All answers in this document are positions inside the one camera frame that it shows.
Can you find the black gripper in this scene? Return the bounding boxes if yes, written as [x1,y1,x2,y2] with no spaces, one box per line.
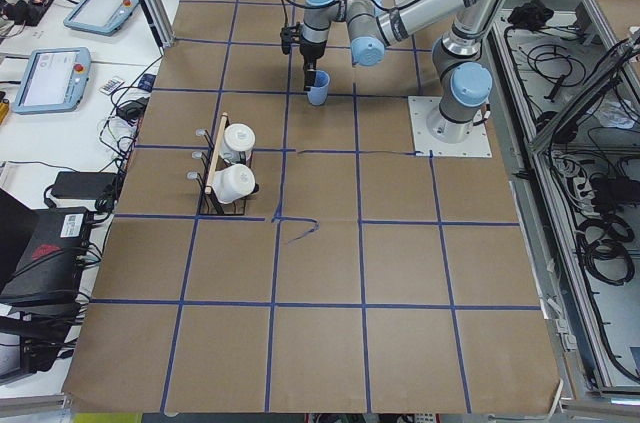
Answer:
[300,40,326,92]

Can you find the blue plastic cup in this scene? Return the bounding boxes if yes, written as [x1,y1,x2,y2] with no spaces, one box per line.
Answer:
[306,70,330,106]

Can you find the white mug left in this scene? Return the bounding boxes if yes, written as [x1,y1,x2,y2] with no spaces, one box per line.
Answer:
[213,164,259,204]

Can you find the teach pendant far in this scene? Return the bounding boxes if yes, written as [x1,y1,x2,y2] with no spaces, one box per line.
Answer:
[63,0,139,36]

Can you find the teach pendant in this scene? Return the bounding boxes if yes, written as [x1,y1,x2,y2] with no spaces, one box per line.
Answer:
[63,0,139,36]
[11,47,92,114]

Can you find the black power brick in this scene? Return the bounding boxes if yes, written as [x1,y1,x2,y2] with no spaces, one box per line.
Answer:
[43,171,118,209]

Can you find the teach pendant near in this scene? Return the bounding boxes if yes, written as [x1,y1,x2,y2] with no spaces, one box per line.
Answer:
[11,47,92,114]

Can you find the black computer box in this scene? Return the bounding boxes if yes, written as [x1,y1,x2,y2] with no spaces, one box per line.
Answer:
[1,207,93,308]

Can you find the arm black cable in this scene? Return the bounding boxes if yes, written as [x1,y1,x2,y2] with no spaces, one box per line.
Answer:
[276,0,306,39]

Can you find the black wire mug rack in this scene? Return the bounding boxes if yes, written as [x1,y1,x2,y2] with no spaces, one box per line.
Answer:
[186,120,259,216]

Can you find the tangled black cables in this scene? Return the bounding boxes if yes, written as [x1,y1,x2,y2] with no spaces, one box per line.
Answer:
[94,87,151,179]

